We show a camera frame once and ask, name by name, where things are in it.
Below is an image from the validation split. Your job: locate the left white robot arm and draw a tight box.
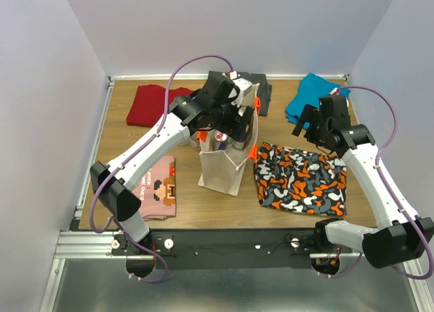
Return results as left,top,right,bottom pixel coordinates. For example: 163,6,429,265
90,75,257,254

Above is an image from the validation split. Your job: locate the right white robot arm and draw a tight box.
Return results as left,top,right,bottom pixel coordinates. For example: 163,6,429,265
292,94,433,269

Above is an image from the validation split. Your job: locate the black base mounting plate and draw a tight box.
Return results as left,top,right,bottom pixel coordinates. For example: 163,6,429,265
112,228,352,270

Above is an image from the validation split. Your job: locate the folded dark grey garment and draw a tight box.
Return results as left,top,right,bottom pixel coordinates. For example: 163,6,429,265
207,70,273,117

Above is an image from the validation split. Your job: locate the orange camouflage folded garment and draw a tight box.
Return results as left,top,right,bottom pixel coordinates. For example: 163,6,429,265
254,142,347,217

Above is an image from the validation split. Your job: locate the beige canvas tote bag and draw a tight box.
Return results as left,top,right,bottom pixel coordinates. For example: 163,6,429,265
196,99,260,196

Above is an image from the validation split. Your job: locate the folded red shirt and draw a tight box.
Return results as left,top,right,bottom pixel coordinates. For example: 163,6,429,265
126,84,197,128

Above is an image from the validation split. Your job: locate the folded pink graphic shirt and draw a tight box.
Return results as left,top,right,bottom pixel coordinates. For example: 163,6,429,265
133,156,176,220

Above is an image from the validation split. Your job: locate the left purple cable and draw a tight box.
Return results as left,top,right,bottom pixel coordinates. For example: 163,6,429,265
89,54,237,234

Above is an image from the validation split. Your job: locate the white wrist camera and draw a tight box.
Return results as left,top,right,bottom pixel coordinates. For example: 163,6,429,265
228,71,253,107
328,87,340,96

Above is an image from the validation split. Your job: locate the aluminium table frame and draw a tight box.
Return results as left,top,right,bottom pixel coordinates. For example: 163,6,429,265
37,73,425,312

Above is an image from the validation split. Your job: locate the folded teal shirt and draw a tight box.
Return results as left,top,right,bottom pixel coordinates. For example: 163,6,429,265
285,73,340,124

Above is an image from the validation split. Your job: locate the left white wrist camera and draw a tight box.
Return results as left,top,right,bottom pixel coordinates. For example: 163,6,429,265
228,71,253,107

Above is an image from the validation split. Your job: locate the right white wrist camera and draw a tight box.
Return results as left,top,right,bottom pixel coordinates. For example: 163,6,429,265
328,87,340,96

